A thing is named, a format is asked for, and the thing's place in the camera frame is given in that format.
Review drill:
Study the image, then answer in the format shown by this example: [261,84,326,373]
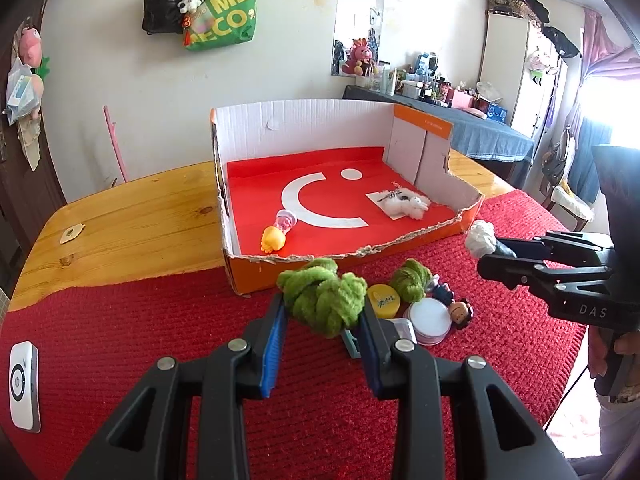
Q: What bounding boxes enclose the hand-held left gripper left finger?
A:
[65,292,288,480]

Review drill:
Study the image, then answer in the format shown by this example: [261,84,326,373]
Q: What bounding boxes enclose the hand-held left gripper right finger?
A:
[357,297,576,480]

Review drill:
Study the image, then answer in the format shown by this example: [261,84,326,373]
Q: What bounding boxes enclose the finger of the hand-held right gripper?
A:
[476,252,613,295]
[497,231,616,262]

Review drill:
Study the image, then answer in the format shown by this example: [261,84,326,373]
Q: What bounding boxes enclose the teal plastic clip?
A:
[342,327,363,359]

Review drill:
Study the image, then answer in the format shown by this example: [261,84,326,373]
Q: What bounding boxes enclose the white fluffy fabric flower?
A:
[465,220,497,257]

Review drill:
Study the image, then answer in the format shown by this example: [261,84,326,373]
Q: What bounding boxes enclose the small clear plastic box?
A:
[385,317,418,346]

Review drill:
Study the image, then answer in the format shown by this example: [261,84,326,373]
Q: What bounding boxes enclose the doll figurine blue dress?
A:
[427,275,475,331]

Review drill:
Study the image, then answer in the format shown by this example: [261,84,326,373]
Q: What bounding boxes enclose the white round container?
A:
[404,297,452,346]

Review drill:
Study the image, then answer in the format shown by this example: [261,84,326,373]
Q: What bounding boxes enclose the large green knitted scrunchie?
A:
[277,257,368,338]

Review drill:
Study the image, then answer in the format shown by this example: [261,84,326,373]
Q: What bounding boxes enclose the orange and white cardboard box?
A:
[210,97,485,297]

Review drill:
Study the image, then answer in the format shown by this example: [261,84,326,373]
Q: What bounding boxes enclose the person's right hand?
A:
[614,332,640,403]

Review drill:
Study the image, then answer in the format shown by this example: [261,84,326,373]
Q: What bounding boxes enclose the chair with clothes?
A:
[540,130,596,231]

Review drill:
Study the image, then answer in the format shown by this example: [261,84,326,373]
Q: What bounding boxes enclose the yellow round lid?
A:
[366,284,402,320]

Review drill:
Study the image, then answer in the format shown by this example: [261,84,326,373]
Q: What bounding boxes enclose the small green knitted scrunchie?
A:
[389,259,433,303]

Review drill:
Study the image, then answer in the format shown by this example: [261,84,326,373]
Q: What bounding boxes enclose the white fluffy hair clip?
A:
[366,187,432,222]

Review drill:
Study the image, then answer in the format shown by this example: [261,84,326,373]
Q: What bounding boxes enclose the yellow and pink toy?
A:
[261,210,298,253]

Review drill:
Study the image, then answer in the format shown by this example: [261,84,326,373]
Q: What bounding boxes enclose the red woven mat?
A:
[0,190,588,480]

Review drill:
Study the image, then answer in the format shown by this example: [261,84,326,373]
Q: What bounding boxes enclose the dresser with blue cloth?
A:
[342,85,535,181]

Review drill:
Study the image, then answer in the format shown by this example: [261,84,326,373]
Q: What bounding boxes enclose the white wardrobe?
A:
[479,10,568,141]

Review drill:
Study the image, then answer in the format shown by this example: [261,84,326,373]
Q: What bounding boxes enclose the person's light trousers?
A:
[597,400,640,461]

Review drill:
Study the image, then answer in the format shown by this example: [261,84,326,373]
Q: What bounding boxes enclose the pink curtain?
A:
[565,7,636,161]

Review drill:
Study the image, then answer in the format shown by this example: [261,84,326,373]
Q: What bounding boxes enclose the cluster of toiletries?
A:
[355,52,508,121]

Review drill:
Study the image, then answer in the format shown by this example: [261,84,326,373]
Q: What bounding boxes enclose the black bag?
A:
[542,25,581,58]

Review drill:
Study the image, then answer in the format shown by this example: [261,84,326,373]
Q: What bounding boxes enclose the dark patterned suitcase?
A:
[487,0,546,23]

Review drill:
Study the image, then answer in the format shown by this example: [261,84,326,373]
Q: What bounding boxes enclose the white remote control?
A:
[9,341,42,433]

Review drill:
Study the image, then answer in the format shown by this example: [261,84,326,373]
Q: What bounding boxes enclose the pink bunny plush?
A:
[341,37,377,77]

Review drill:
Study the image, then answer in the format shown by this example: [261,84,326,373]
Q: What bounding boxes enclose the pink stick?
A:
[102,105,128,183]

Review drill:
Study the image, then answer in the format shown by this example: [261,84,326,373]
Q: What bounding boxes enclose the dark brown door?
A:
[0,0,68,281]

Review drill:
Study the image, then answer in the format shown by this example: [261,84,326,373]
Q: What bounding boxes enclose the green tote bag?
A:
[182,0,261,52]

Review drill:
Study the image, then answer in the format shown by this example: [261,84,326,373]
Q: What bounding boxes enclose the hanging plastic bag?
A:
[5,57,43,126]

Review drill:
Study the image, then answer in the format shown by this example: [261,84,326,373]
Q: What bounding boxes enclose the pink plush toy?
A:
[19,27,51,81]

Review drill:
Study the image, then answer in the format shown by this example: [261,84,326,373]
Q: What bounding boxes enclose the thin black cable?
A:
[545,365,591,431]

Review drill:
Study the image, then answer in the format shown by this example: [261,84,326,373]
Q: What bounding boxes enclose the wall mirror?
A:
[330,0,388,77]

